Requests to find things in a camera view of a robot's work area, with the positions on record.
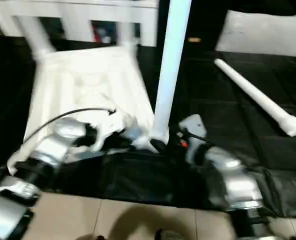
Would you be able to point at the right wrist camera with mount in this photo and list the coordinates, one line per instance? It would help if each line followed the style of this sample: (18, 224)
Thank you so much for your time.
(193, 123)

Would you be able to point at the white plastic table leg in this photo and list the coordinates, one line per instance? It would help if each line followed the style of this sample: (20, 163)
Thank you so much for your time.
(36, 37)
(258, 95)
(173, 50)
(127, 37)

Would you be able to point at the red item behind glass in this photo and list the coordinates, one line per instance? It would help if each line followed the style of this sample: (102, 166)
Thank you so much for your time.
(96, 35)

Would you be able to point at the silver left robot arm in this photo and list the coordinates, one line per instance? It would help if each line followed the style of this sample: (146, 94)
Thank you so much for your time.
(55, 145)

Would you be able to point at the black work mat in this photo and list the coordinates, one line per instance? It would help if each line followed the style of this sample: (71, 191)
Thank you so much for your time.
(238, 87)

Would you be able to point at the dark cabinet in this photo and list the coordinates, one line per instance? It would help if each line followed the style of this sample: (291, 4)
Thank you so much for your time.
(208, 17)

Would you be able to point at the small tan label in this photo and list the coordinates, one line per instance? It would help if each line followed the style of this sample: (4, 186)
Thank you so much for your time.
(194, 39)

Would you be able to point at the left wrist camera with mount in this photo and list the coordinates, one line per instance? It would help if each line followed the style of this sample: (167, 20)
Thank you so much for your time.
(113, 122)

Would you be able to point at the white glass-door cabinet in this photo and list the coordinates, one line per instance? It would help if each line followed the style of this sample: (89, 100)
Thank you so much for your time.
(75, 10)

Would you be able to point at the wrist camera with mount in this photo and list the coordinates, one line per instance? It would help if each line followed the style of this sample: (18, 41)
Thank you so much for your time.
(113, 122)
(193, 123)

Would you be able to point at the white board with round fitting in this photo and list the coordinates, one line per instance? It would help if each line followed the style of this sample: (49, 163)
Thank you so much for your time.
(260, 32)

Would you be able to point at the white plastic table top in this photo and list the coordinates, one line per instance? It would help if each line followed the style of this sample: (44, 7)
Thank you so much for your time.
(63, 75)

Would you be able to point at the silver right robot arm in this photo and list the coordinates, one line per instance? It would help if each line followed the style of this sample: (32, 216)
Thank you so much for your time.
(238, 180)

